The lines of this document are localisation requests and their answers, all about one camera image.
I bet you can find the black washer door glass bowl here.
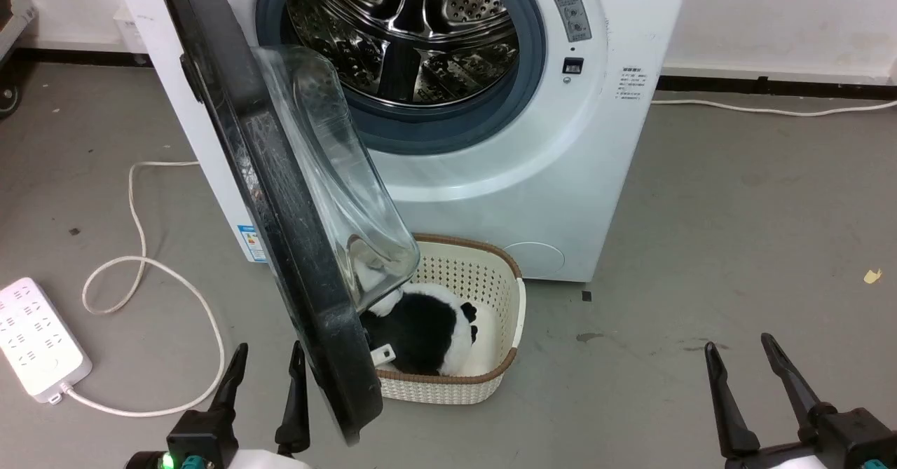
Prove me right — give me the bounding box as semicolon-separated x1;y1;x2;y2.
154;0;422;447

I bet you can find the cream laundry basket brown rim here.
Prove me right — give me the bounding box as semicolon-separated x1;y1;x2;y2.
361;233;527;406

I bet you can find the white power strip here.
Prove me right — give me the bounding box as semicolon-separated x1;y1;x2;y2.
0;277;93;405

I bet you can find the round white filter cover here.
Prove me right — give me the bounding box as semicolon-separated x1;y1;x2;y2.
504;242;566;279

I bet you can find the blue energy label sticker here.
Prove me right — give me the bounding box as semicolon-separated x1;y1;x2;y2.
237;224;268;264

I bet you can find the white power strip cable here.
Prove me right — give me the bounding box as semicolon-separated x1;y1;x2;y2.
62;161;226;418

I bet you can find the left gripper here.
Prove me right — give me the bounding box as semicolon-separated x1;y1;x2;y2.
126;340;313;469

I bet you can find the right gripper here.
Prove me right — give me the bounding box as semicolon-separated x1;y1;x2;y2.
704;333;897;469

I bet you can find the stainless steel washer drum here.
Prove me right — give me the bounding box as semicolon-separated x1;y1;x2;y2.
283;0;521;107

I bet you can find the white front-load washing machine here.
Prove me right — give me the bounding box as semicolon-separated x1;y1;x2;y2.
109;0;694;284

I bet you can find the grey rubber door gasket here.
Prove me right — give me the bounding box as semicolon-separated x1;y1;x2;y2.
255;0;547;156

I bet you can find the white text label sticker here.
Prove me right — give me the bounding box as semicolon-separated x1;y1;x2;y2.
615;67;649;101

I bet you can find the black and white panda plush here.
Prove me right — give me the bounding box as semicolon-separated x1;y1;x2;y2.
360;283;481;377

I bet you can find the white cable along wall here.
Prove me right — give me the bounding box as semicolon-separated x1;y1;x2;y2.
651;97;897;118

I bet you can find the grey cart with black wheel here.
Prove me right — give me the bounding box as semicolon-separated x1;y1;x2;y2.
0;0;37;118

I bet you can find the grey warning sticker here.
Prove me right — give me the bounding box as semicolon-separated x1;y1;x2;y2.
547;0;593;43

